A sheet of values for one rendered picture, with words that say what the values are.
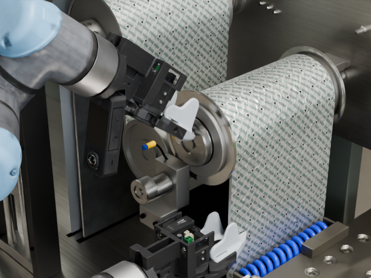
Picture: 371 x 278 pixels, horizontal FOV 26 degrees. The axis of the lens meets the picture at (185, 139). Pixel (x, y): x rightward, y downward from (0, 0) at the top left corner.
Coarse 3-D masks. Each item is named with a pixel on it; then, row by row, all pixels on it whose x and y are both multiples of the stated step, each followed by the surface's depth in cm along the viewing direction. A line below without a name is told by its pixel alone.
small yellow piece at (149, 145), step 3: (153, 141) 120; (147, 144) 119; (150, 144) 120; (153, 144) 120; (156, 144) 121; (144, 147) 119; (147, 147) 119; (150, 147) 120; (159, 147) 121; (144, 150) 119; (162, 150) 121; (162, 153) 121; (165, 156) 121
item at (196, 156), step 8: (200, 120) 115; (192, 128) 115; (200, 128) 114; (200, 136) 114; (208, 136) 114; (176, 144) 119; (184, 144) 117; (192, 144) 116; (200, 144) 115; (208, 144) 114; (184, 152) 118; (192, 152) 117; (200, 152) 115; (208, 152) 115; (184, 160) 119; (192, 160) 117; (200, 160) 116; (208, 160) 116
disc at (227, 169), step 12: (180, 96) 118; (192, 96) 116; (204, 96) 114; (216, 108) 113; (228, 132) 112; (228, 144) 113; (228, 156) 114; (228, 168) 115; (204, 180) 120; (216, 180) 118
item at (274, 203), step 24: (312, 144) 128; (264, 168) 121; (288, 168) 126; (312, 168) 131; (240, 192) 119; (264, 192) 123; (288, 192) 128; (312, 192) 133; (240, 216) 121; (264, 216) 126; (288, 216) 131; (312, 216) 136; (264, 240) 128; (240, 264) 126
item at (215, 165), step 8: (320, 64) 129; (200, 104) 115; (200, 112) 114; (208, 112) 114; (208, 120) 114; (216, 120) 113; (208, 128) 114; (216, 128) 113; (216, 136) 113; (216, 144) 114; (224, 144) 114; (176, 152) 122; (216, 152) 115; (224, 152) 114; (216, 160) 115; (224, 160) 115; (192, 168) 120; (200, 168) 119; (208, 168) 117; (216, 168) 116; (208, 176) 118
